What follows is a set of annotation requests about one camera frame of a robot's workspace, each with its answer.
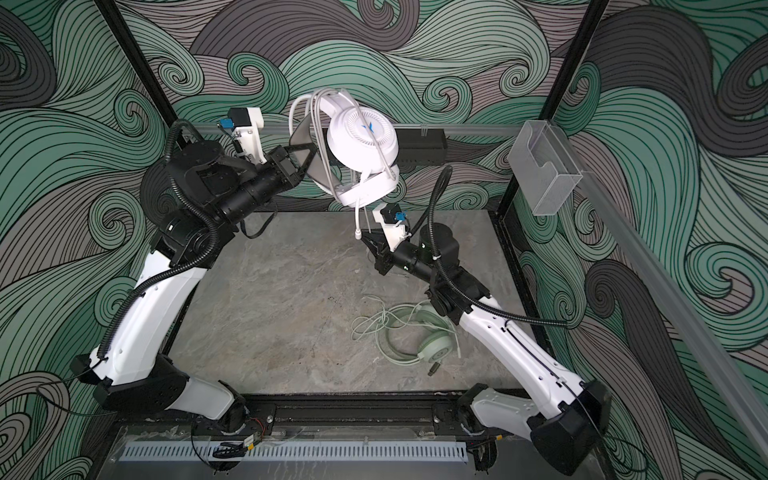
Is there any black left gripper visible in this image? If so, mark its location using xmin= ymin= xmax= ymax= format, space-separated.
xmin=215 ymin=141 xmax=312 ymax=234

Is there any green headphone cable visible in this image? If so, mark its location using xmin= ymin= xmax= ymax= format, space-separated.
xmin=350 ymin=295 xmax=463 ymax=376

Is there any white over-ear headphones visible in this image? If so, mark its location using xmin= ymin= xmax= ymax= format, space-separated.
xmin=288 ymin=88 xmax=399 ymax=209

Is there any green over-ear headphones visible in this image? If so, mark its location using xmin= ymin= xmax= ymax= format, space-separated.
xmin=384 ymin=302 xmax=461 ymax=366

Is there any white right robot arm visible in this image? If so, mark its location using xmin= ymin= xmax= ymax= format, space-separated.
xmin=361 ymin=231 xmax=612 ymax=475

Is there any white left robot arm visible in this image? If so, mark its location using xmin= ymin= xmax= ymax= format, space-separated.
xmin=71 ymin=119 xmax=317 ymax=432

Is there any black perforated metal tray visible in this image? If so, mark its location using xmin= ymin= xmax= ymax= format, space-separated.
xmin=395 ymin=128 xmax=448 ymax=168

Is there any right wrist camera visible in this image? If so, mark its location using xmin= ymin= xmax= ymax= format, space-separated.
xmin=373 ymin=203 xmax=409 ymax=252

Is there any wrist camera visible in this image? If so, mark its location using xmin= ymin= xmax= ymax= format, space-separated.
xmin=218 ymin=107 xmax=267 ymax=164
xmin=373 ymin=203 xmax=409 ymax=252

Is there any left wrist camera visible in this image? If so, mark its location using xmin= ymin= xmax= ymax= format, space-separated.
xmin=218 ymin=107 xmax=267 ymax=164

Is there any black corrugated hose right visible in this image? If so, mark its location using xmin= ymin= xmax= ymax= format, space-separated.
xmin=427 ymin=164 xmax=568 ymax=329

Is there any black corner frame post left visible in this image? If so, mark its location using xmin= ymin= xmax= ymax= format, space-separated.
xmin=94 ymin=0 xmax=230 ymax=220

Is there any black corner frame post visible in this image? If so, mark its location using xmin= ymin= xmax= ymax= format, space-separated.
xmin=94 ymin=0 xmax=230 ymax=220
xmin=497 ymin=1 xmax=608 ymax=218

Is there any clear plastic wall holder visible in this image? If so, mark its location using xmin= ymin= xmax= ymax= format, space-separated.
xmin=507 ymin=120 xmax=583 ymax=216

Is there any white slotted cable duct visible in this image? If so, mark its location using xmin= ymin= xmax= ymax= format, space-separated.
xmin=117 ymin=440 xmax=469 ymax=463

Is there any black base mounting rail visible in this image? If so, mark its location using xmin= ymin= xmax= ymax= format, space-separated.
xmin=119 ymin=392 xmax=577 ymax=436

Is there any black corner frame post right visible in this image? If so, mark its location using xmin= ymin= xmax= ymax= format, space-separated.
xmin=497 ymin=1 xmax=608 ymax=218

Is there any aluminium rail right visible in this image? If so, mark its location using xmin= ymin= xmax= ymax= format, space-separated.
xmin=551 ymin=128 xmax=768 ymax=469

